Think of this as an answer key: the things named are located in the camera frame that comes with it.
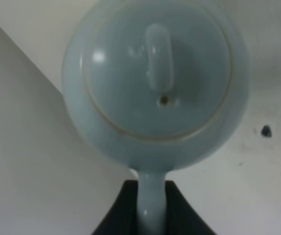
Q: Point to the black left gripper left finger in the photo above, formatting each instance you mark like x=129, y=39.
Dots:
x=121, y=218

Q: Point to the blue porcelain teapot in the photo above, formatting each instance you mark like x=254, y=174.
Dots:
x=156, y=85

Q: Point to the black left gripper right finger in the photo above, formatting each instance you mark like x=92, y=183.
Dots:
x=181, y=217

